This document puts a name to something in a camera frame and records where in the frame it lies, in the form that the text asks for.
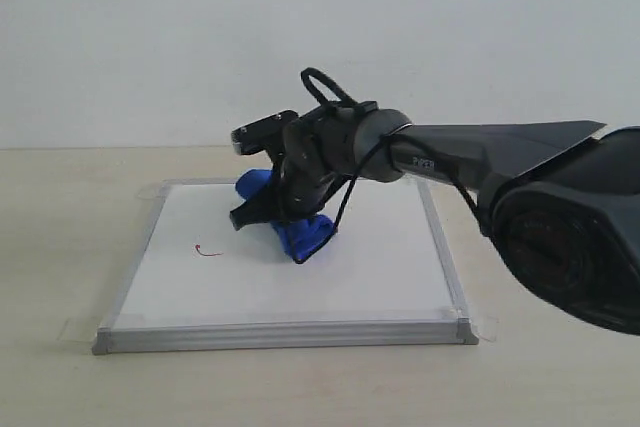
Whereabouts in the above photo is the white board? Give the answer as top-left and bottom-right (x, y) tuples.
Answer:
(92, 178), (479, 355)

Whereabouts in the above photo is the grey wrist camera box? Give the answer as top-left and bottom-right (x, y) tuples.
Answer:
(231, 110), (299, 158)

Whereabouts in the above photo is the blue cloth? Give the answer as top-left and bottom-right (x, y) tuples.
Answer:
(230, 169), (336, 264)

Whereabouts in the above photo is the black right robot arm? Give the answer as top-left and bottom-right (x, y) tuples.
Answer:
(230, 101), (639, 335)

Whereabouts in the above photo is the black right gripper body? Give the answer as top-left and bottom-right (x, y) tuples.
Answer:
(276, 119), (350, 219)

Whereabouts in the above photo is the clear tape front right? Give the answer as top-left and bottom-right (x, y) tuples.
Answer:
(440, 307), (499, 345)

